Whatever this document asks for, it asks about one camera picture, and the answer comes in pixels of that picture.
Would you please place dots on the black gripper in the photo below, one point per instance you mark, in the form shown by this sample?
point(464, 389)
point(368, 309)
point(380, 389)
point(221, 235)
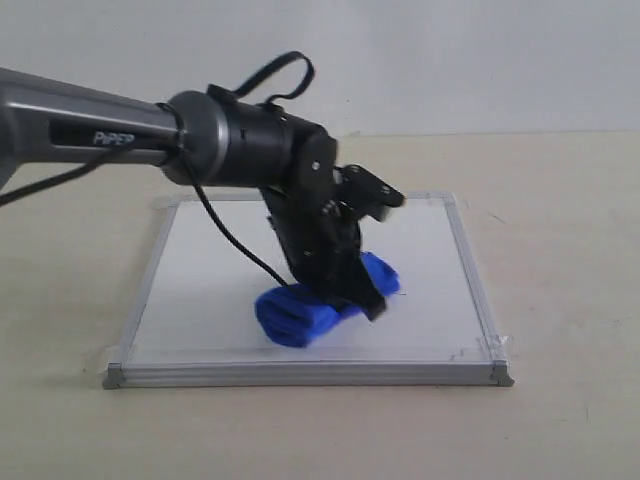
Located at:
point(321, 251)

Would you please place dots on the blue microfiber cloth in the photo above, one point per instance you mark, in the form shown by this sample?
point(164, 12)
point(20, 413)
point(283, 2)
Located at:
point(289, 321)

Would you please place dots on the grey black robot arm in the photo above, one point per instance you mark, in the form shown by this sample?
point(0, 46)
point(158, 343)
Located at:
point(207, 139)

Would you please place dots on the clear tape back right corner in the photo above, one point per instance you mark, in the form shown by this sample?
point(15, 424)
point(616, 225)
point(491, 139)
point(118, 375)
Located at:
point(428, 199)

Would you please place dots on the clear tape front right corner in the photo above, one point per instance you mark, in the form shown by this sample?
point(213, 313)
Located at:
point(496, 347)

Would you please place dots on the clear tape front left corner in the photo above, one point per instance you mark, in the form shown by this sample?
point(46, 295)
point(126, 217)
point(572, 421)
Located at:
point(98, 362)

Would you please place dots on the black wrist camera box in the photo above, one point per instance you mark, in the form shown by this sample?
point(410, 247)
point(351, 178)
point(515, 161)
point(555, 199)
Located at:
point(365, 194)

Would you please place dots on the white board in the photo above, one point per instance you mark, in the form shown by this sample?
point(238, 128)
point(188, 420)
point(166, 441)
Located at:
point(205, 316)

